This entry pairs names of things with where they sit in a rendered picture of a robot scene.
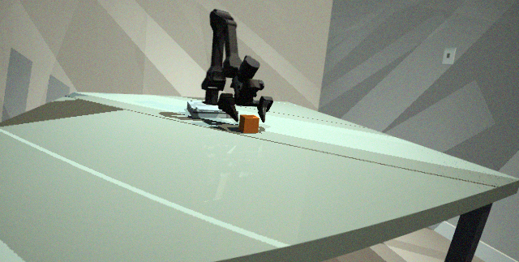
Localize orange block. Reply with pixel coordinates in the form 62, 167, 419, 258
238, 114, 260, 133

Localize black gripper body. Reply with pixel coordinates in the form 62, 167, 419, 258
217, 83, 273, 112

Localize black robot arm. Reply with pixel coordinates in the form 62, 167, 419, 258
201, 9, 264, 105

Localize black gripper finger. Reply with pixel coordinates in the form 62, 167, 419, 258
258, 101, 271, 123
222, 98, 238, 122

